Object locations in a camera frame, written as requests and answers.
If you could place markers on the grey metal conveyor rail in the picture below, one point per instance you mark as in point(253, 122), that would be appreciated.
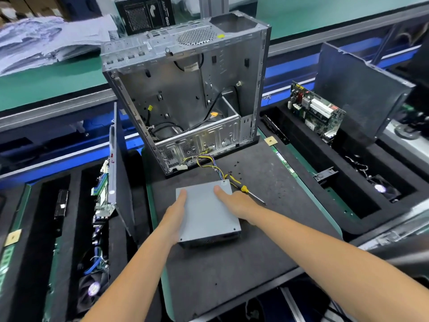
point(53, 110)

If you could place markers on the black cooler fan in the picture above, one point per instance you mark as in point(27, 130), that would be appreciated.
point(92, 288)

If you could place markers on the green conveyor belt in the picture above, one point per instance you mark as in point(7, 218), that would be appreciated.
point(53, 83)

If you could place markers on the small beige square chip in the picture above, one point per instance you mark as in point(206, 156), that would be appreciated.
point(271, 141)
point(13, 238)

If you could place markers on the black foam tray with slots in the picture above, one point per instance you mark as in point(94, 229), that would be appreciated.
point(37, 265)

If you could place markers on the person's left forearm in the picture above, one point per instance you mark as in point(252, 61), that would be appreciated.
point(131, 278)

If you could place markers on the grey metal post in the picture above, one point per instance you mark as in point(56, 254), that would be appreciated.
point(213, 4)

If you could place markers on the person's right hand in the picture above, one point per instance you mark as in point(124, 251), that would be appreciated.
point(241, 206)

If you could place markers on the green board with white parts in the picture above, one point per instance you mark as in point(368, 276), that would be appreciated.
point(317, 110)

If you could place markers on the grey power supply unit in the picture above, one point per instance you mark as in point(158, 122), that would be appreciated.
point(204, 211)

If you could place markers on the small black metal bracket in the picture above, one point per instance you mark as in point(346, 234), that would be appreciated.
point(326, 174)

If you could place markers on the grey round metal part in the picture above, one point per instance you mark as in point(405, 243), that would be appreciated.
point(409, 130)

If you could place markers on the person's right forearm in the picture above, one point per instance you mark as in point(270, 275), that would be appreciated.
point(335, 265)

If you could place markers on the person's left hand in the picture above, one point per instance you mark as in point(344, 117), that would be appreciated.
point(173, 218)

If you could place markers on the black foam work mat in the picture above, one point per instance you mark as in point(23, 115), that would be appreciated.
point(295, 197)

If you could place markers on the small black rectangular component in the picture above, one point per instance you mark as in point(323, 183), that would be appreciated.
point(61, 204)

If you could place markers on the long green memory strip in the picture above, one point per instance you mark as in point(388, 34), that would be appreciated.
point(12, 244)
point(50, 278)

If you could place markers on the large black metal panel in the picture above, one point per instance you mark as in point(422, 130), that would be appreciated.
point(362, 90)

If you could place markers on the dark grey case side panel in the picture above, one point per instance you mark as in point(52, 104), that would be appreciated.
point(120, 171)

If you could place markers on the green motherboard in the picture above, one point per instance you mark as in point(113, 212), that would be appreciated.
point(104, 191)

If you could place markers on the black cardboard box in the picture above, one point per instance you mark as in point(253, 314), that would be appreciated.
point(144, 15)

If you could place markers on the silver metal computer case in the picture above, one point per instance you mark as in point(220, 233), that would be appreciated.
point(181, 83)

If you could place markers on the small black lit fan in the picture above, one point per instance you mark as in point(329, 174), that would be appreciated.
point(380, 188)

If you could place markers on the black foam tray with recess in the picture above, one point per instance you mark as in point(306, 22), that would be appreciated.
point(355, 177)

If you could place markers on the stack of grey paper sheets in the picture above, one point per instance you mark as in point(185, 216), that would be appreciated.
point(47, 43)

